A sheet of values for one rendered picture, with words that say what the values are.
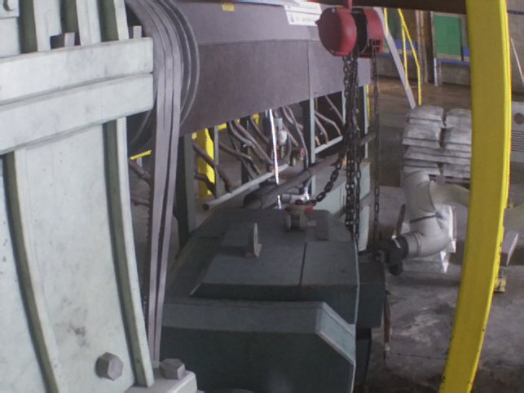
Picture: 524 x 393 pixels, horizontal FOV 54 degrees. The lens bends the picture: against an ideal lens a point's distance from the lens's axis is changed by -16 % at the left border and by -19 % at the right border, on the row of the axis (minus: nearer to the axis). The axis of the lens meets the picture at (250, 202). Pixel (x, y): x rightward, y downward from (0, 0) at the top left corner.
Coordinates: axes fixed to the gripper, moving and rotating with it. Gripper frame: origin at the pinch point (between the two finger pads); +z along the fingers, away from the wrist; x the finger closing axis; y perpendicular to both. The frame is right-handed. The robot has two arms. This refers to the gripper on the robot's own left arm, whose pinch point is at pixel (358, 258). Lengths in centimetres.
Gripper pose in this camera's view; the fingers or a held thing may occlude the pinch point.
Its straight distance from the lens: 187.3
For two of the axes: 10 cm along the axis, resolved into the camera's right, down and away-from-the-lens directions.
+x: 3.7, 2.5, -9.0
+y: -0.3, -9.6, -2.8
